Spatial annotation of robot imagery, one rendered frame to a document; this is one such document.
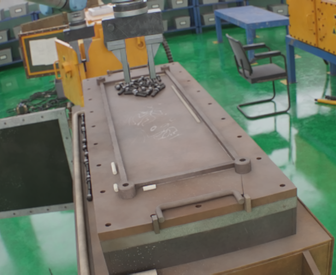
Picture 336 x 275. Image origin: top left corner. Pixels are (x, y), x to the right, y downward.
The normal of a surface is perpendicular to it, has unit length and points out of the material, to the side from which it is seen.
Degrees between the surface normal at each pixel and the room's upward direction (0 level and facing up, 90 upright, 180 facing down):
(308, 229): 0
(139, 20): 90
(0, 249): 0
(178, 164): 0
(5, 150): 90
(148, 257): 90
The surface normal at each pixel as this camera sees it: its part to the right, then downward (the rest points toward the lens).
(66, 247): -0.12, -0.92
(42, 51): -0.07, 0.40
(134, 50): 0.25, 0.34
